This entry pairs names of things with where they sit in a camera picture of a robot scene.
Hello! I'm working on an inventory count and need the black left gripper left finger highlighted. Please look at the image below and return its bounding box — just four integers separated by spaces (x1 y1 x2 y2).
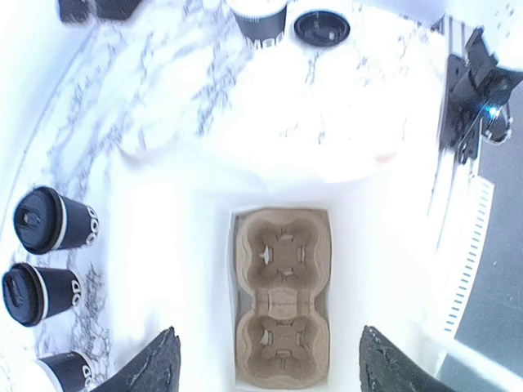
92 327 181 392

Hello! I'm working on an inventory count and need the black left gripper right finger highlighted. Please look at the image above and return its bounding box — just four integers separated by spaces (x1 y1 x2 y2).
359 326 454 392

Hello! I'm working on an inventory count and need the stack of black paper cups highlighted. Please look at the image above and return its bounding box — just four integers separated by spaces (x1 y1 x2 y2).
34 351 95 392

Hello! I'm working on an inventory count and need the brown paper takeout bag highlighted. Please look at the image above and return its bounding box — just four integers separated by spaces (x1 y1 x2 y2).
101 140 445 391

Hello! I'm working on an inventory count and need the single black paper cup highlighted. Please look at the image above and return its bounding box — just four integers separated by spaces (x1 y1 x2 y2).
13 186 100 255
2 263 83 327

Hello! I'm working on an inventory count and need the brown cardboard cup carrier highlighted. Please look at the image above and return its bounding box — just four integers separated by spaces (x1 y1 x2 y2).
234 208 332 390

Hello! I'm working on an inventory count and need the stack of black cup lids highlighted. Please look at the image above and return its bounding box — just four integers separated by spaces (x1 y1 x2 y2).
293 10 351 47

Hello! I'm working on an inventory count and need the black cup holding straws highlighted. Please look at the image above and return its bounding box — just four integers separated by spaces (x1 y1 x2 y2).
226 0 288 50

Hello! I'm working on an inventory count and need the aluminium front frame rail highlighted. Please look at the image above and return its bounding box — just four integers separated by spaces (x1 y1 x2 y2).
424 154 523 340

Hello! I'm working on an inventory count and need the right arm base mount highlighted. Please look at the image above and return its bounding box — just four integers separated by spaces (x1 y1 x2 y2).
439 27 522 165

